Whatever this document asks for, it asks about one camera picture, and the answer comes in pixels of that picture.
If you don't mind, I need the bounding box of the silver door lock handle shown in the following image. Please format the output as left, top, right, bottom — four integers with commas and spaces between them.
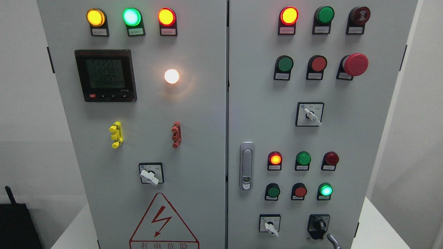
239, 141, 255, 191

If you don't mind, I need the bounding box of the green lamp right top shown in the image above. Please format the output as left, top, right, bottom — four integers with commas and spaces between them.
312, 6, 334, 35

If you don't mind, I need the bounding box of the white selector switch left door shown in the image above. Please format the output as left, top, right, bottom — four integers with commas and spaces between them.
138, 162, 164, 186

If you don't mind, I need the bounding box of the red lit lamp lower left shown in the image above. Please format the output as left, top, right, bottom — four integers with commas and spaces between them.
267, 151, 283, 171

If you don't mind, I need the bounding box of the red emergency stop button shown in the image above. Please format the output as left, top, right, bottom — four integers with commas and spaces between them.
336, 53, 369, 81

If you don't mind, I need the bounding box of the black digital power meter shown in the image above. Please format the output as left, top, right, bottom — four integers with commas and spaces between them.
74, 49, 137, 102

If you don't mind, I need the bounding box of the red lit lamp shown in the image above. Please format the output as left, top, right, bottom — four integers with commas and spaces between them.
278, 6, 299, 35
267, 151, 283, 171

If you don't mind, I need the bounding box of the grey cabinet door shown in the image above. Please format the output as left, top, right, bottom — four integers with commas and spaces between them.
227, 0, 418, 249
37, 0, 227, 249

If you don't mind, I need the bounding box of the red terminal connector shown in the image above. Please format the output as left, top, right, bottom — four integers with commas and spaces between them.
171, 121, 182, 148

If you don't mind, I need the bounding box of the red push button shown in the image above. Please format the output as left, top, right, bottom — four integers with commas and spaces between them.
306, 55, 327, 80
290, 183, 307, 201

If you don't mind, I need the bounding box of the black device with antenna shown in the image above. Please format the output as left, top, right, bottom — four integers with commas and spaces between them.
0, 186, 43, 249

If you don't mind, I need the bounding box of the yellow terminal connector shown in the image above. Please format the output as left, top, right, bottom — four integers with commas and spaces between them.
109, 121, 124, 149

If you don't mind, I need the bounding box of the white selector switch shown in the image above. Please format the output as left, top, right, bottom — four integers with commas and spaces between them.
259, 214, 281, 238
295, 102, 324, 127

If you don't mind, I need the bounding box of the white selector switch upper right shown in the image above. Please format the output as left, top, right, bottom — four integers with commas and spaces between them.
295, 102, 324, 127

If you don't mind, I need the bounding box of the black knob selector switch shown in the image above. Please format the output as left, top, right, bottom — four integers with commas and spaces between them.
307, 214, 330, 240

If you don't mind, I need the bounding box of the green push button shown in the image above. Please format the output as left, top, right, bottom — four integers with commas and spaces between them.
264, 183, 281, 201
273, 55, 294, 81

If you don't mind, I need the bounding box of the green lamp bottom right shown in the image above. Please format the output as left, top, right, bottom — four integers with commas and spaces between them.
317, 183, 333, 201

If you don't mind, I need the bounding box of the green push button upper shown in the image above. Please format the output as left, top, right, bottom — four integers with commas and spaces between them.
273, 55, 294, 81

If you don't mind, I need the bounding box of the white glowing lamp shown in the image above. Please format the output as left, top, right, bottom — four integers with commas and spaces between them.
164, 69, 179, 84

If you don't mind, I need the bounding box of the red lamp lower right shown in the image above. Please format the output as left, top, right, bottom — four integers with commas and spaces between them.
321, 151, 339, 171

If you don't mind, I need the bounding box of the green lamp lower middle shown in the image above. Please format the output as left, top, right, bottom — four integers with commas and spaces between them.
295, 151, 311, 171

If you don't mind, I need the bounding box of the red push button upper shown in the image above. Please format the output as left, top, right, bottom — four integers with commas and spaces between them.
306, 55, 327, 80

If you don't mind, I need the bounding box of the dark red buzzer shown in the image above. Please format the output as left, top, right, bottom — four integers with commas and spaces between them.
346, 6, 371, 35

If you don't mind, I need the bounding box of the green push button lower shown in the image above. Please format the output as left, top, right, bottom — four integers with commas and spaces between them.
264, 183, 281, 201

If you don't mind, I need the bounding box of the red lit lamp right top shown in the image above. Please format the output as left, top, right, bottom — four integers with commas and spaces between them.
278, 6, 299, 35

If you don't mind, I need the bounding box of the green lit indicator lamp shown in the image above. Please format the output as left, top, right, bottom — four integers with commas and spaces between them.
122, 8, 146, 37

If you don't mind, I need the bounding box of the yellow indicator lamp top left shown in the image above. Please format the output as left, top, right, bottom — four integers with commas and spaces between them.
87, 8, 109, 37

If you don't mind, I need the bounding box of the red push button lower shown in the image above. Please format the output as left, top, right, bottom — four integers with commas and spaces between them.
290, 183, 307, 201

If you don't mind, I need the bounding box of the red lightning warning sticker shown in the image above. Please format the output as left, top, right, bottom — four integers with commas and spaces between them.
129, 193, 200, 249

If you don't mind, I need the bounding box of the left grey cabinet door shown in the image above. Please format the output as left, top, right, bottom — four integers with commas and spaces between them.
37, 0, 227, 249

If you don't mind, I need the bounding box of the white selector switch bottom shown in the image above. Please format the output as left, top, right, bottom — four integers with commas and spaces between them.
259, 214, 281, 238

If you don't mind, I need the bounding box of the red lit lamp left door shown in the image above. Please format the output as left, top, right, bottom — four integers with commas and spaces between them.
157, 8, 178, 36

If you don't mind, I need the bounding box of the right grey cabinet door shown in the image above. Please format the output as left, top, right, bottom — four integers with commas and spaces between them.
227, 0, 418, 249

